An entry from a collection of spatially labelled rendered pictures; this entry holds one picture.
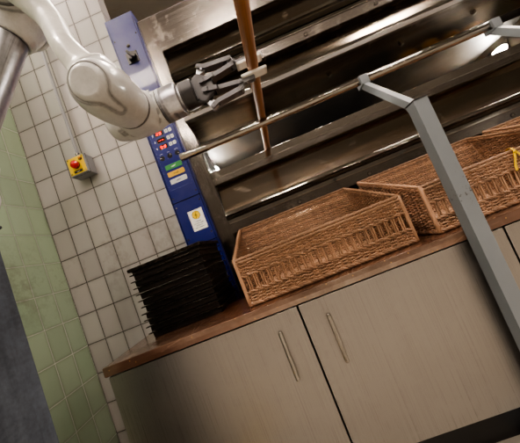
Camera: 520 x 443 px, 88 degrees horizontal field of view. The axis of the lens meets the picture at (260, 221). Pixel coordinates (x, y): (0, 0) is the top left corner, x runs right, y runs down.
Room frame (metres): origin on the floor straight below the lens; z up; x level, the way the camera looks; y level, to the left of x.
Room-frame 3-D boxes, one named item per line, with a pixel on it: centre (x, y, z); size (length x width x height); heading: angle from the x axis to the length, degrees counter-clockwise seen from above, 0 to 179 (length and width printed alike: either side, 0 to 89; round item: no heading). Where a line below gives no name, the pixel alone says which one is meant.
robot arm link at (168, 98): (0.70, 0.10, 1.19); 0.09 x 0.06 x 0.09; 177
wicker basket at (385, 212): (1.06, -0.15, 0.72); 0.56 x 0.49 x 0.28; 88
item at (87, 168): (1.34, 0.75, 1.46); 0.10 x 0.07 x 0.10; 87
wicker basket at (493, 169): (1.03, -0.76, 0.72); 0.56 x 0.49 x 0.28; 88
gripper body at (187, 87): (0.69, 0.03, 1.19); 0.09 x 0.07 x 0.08; 87
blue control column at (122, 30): (2.28, 0.25, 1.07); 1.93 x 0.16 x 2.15; 177
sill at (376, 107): (1.32, -0.75, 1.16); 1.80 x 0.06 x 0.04; 87
